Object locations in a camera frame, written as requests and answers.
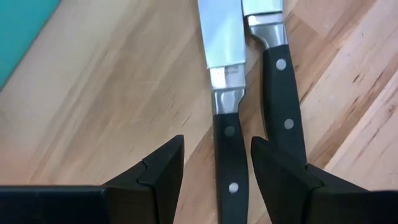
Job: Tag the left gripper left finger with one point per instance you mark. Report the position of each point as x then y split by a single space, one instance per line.
140 202

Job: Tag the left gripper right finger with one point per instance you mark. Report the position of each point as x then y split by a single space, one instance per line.
298 202

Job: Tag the teal green plastic bin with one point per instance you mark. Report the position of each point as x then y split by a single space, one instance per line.
18 31

